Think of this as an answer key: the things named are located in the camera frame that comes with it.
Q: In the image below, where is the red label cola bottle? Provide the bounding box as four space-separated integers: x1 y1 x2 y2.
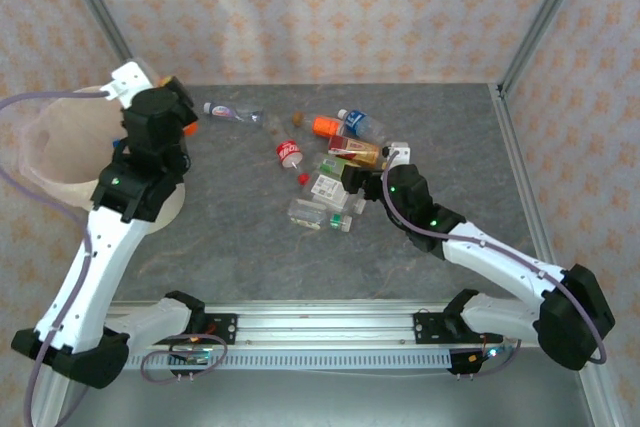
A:
275 139 310 185

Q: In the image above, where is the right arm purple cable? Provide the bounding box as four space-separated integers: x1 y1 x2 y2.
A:
381 149 609 378

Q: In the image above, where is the orange juice carton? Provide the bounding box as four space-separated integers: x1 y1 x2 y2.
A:
327 135 384 170

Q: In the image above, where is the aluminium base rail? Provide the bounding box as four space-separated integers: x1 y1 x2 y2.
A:
104 302 541 351

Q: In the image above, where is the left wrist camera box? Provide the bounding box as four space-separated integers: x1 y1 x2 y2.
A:
107 60 154 104

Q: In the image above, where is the aluminium side rail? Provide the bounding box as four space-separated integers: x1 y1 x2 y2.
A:
491 82 559 271

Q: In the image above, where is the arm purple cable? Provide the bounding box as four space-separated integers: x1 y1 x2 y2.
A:
381 149 609 378
0 89 229 427

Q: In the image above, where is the green circuit board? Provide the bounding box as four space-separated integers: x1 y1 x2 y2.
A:
168 345 211 367
469 344 514 364

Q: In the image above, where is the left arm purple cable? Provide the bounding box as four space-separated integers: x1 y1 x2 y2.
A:
0 89 229 427

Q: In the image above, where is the grey slotted cable duct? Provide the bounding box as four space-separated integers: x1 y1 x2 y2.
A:
124 350 454 372

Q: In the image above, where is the green label clear bottle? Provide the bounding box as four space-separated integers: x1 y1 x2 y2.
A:
317 156 351 182

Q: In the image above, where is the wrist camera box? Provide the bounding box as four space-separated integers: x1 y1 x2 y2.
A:
383 141 412 167
107 60 154 104

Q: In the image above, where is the white label clear bottle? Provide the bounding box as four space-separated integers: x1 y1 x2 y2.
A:
309 174 368 213

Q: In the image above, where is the aluminium frame post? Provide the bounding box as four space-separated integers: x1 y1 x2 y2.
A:
497 0 599 98
574 369 624 427
27 376 69 427
53 0 136 66

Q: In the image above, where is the orange label brown cap bottle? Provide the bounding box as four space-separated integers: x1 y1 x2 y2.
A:
292 111 347 140

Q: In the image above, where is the cream plastic bin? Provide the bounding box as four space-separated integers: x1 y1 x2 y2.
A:
19 86 187 236

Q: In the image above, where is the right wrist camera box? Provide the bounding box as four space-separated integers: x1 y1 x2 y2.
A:
383 141 412 167

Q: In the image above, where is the clear square bottle green cap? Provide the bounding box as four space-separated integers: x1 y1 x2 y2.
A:
288 198 354 233

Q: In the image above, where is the short blue label bottle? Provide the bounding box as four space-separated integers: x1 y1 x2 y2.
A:
337 107 387 145

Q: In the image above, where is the purple label plastic bottle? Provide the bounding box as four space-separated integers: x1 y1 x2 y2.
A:
202 101 265 124

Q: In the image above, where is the pink plastic bin liner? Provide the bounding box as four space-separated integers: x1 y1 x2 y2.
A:
18 86 126 208

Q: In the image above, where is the clear plastic bottle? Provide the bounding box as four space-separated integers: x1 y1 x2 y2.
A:
263 115 287 141

